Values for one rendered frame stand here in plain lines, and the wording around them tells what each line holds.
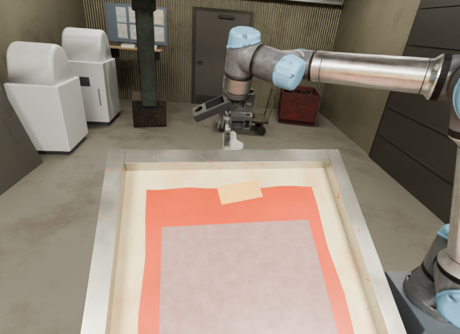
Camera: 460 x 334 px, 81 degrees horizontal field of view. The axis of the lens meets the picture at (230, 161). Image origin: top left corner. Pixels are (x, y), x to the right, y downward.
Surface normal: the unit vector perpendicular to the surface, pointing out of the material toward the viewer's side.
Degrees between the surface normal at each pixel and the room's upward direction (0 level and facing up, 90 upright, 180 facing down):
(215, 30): 90
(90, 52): 71
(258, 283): 32
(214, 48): 90
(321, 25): 90
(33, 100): 90
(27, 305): 0
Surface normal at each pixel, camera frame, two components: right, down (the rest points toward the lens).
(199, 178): 0.15, -0.52
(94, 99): 0.09, 0.45
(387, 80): -0.51, 0.63
